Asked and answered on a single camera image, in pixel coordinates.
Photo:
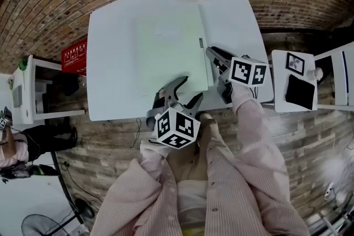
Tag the small white cup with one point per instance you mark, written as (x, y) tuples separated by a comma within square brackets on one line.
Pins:
[(315, 73)]

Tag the black pad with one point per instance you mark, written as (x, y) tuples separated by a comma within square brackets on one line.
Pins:
[(300, 92)]

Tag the black standing fan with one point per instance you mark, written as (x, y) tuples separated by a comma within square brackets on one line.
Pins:
[(84, 208)]

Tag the white power strip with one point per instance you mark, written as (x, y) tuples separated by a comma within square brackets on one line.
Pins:
[(329, 190)]

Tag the small white table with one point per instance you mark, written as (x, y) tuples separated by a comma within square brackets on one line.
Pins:
[(279, 83)]

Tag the white side table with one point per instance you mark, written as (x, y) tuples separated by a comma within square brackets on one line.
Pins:
[(29, 91)]

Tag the red box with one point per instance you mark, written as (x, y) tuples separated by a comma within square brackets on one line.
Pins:
[(75, 58)]

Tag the person's right forearm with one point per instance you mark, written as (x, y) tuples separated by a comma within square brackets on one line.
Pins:
[(254, 130)]

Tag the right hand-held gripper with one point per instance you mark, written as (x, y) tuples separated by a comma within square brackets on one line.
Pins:
[(246, 72)]

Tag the green leafy plant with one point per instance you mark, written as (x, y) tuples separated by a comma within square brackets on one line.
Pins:
[(22, 63)]

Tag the small flower plant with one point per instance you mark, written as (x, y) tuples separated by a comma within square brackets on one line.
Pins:
[(10, 83)]

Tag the black bag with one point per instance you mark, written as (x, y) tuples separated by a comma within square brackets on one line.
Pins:
[(66, 84)]

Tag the large white table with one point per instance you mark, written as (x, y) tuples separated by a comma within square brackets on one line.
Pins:
[(110, 63)]

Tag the person's left forearm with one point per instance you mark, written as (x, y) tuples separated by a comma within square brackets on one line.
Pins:
[(155, 154)]

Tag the pale green cloth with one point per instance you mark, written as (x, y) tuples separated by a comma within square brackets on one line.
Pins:
[(168, 49)]

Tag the person's torso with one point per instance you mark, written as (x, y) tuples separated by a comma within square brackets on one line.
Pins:
[(143, 201)]

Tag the black picture frame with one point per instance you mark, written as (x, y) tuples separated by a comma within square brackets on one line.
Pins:
[(295, 63)]

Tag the person's legs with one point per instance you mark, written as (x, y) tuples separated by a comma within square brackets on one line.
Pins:
[(190, 165)]

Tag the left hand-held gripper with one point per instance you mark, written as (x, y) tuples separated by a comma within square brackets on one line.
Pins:
[(177, 127)]

